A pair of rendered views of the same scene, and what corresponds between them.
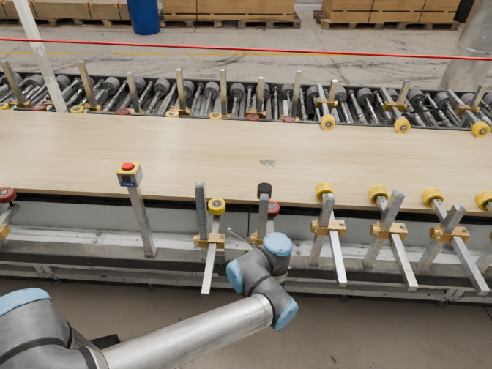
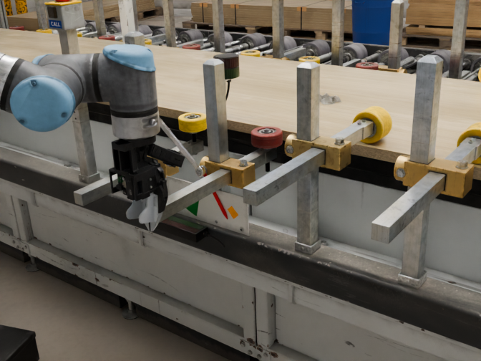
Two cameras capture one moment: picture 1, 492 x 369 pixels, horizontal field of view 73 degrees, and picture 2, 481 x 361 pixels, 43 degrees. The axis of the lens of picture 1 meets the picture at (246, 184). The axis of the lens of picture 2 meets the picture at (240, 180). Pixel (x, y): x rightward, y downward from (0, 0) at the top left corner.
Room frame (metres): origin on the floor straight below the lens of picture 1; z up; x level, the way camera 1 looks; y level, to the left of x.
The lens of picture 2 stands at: (-0.13, -0.92, 1.40)
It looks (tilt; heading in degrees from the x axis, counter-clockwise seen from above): 23 degrees down; 36
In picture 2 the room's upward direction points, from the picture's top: 3 degrees counter-clockwise
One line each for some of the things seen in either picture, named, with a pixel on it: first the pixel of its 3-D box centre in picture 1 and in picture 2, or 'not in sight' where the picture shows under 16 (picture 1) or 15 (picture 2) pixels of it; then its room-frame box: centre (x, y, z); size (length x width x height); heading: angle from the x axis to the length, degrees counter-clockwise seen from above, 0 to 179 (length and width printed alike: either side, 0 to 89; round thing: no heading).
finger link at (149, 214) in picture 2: not in sight; (148, 215); (0.65, -0.12, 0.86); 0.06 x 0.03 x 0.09; 178
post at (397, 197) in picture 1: (381, 233); (420, 180); (0.93, -0.57, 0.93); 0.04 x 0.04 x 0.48; 88
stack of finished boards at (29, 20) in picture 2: not in sight; (86, 11); (6.23, 6.49, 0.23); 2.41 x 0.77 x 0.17; 5
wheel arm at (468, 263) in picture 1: (455, 237); not in sight; (0.90, -0.86, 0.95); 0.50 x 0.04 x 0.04; 178
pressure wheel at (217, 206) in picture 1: (217, 211); (193, 134); (1.10, 0.13, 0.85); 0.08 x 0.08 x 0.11
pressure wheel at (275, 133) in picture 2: (269, 214); (267, 150); (1.09, -0.12, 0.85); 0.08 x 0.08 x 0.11
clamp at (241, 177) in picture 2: (266, 239); (227, 170); (0.95, -0.10, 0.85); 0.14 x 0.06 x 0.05; 88
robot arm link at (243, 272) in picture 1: (250, 271); (68, 80); (0.58, -0.02, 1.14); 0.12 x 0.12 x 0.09; 38
